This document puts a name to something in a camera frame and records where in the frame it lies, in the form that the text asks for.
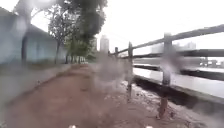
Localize tall pale building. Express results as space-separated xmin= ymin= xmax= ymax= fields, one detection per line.
xmin=99 ymin=34 xmax=110 ymax=54

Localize row of trees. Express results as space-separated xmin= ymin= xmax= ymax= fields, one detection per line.
xmin=13 ymin=0 xmax=109 ymax=65

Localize wet red path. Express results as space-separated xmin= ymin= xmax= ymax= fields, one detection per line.
xmin=0 ymin=63 xmax=214 ymax=128

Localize dark kerb under fence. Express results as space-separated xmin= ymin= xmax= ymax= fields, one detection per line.
xmin=133 ymin=74 xmax=224 ymax=114

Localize grey water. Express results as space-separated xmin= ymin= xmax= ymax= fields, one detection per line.
xmin=133 ymin=58 xmax=224 ymax=99

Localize distant buildings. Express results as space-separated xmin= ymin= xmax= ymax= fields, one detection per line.
xmin=149 ymin=41 xmax=224 ymax=68

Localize wooden rail fence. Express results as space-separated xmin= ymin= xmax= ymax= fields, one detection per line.
xmin=107 ymin=23 xmax=224 ymax=119

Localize blue-grey wall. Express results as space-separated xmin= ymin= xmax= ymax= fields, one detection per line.
xmin=0 ymin=6 xmax=68 ymax=66

